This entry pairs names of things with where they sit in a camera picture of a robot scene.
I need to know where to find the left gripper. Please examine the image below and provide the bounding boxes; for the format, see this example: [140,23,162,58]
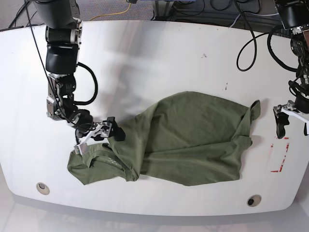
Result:
[273,100,309,139]

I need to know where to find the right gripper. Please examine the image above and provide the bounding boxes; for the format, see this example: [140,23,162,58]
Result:
[75,117,126,145]

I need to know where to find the green t-shirt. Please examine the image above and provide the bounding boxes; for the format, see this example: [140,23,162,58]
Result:
[67,92,261,186]

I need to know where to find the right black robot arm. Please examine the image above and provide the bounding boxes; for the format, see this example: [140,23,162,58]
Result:
[33,0,126,155]

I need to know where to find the red tape rectangle marking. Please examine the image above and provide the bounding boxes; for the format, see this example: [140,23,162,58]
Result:
[268,137,290,173]

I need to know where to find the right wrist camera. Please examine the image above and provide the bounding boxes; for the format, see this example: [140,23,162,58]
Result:
[74,144,88,155]

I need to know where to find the left table cable grommet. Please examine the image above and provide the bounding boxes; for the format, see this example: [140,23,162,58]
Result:
[36,183,50,195]

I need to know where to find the table cable grommet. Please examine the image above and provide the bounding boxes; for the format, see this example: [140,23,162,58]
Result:
[36,183,50,195]
[247,195,262,207]

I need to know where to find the right table cable grommet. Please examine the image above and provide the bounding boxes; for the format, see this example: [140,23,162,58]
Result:
[247,195,262,207]

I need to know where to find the yellow cable on floor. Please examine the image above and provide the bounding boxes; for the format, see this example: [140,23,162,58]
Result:
[89,2,132,22]

